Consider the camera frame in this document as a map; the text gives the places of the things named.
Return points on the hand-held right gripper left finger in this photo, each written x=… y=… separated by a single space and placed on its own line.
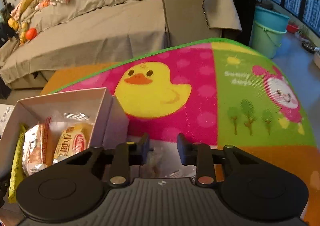
x=146 y=151

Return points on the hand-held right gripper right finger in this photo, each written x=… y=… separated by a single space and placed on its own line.
x=181 y=151

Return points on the clear snack packet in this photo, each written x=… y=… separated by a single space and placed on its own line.
x=165 y=161

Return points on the pink cardboard box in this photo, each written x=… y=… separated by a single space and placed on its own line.
x=112 y=126

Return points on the round yellow bread packet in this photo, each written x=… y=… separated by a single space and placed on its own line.
x=72 y=138

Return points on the orange white bread packet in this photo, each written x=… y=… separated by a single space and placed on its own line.
x=35 y=146

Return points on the long yellow snack packet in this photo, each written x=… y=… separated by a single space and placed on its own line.
x=16 y=161

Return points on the colourful cartoon printed mat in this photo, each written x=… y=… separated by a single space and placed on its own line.
x=200 y=106

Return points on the beige covered sofa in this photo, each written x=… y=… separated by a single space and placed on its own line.
x=87 y=31

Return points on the light green plastic bucket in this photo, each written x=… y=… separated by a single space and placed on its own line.
x=266 y=41

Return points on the olive sofa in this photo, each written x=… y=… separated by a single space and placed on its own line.
x=182 y=11

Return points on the orange ball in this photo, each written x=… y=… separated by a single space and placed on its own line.
x=31 y=33

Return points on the dark plant tray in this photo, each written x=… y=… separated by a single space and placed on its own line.
x=310 y=47

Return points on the red plastic basin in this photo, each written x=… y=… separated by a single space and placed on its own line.
x=293 y=28

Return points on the small potted plant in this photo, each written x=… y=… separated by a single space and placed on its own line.
x=303 y=32

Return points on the small yellow plush toys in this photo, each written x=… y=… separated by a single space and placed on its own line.
x=17 y=31

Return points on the yellow plush cushion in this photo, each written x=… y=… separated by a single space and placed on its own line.
x=26 y=3

